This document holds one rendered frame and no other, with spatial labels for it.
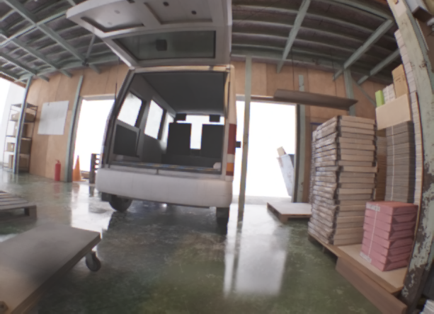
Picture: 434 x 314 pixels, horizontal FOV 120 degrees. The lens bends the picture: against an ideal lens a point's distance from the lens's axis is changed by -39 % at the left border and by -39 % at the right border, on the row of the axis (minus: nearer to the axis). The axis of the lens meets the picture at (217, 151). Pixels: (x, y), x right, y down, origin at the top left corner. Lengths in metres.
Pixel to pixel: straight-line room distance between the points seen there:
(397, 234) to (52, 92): 7.07
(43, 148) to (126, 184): 4.54
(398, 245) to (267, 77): 3.84
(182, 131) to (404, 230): 3.65
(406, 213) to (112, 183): 2.37
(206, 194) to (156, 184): 0.46
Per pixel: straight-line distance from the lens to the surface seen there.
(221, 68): 2.49
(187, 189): 1.87
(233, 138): 1.96
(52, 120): 6.22
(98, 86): 5.36
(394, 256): 1.39
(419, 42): 1.18
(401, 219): 1.36
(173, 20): 1.83
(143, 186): 1.99
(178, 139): 3.96
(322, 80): 4.78
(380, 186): 3.49
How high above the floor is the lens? 0.63
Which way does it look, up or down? 5 degrees up
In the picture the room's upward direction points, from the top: 4 degrees clockwise
